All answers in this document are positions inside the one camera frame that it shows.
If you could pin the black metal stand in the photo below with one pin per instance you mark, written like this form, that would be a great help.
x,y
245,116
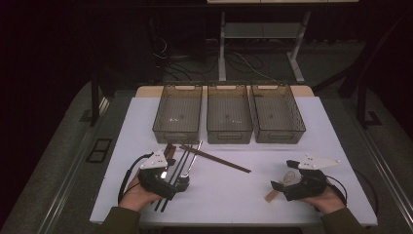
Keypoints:
x,y
362,104
94,100

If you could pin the person's right hand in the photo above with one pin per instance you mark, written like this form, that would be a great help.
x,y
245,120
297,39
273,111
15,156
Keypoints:
x,y
326,201

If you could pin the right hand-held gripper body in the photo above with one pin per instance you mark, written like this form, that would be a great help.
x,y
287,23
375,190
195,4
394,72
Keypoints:
x,y
308,187

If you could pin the metal spoon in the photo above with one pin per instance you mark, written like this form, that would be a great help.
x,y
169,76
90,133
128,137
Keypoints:
x,y
195,157

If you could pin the aluminium floor rail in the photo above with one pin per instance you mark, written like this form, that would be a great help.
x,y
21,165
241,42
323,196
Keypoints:
x,y
389,182
69,182

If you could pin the black chopstick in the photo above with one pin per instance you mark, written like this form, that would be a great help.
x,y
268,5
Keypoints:
x,y
179,162
185,162

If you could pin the smoky clear plastic bin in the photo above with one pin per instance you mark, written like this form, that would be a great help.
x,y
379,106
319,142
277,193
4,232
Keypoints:
x,y
178,113
277,113
229,113

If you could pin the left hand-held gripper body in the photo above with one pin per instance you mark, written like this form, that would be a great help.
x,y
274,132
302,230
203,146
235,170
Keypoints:
x,y
152,180

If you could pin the wooden spoon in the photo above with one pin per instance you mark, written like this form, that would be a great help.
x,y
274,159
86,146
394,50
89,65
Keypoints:
x,y
288,177

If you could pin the grey metal desk frame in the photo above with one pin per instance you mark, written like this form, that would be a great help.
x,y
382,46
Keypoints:
x,y
263,31

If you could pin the person's left hand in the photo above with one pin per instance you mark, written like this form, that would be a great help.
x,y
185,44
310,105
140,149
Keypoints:
x,y
136,195

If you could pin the white table cover board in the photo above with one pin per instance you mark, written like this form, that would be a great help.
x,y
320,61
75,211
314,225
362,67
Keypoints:
x,y
233,195

